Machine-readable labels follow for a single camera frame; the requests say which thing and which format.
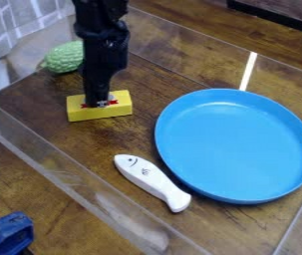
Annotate green bumpy toy gourd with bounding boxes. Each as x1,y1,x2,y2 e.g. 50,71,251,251
42,41,85,74

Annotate clear acrylic enclosure wall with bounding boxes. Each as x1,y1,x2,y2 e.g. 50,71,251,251
0,0,302,255

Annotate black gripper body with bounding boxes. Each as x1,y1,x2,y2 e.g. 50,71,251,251
71,0,132,82

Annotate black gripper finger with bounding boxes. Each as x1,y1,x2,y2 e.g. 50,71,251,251
85,80,110,108

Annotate grey checkered cloth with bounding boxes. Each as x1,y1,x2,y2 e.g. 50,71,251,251
0,0,74,58

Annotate white wooden toy fish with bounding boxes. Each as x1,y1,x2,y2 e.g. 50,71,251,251
114,154,192,213

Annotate blue round tray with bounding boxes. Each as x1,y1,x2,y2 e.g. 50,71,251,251
154,89,302,204

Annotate yellow brick with cow label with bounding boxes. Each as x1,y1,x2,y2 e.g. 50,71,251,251
67,90,133,122

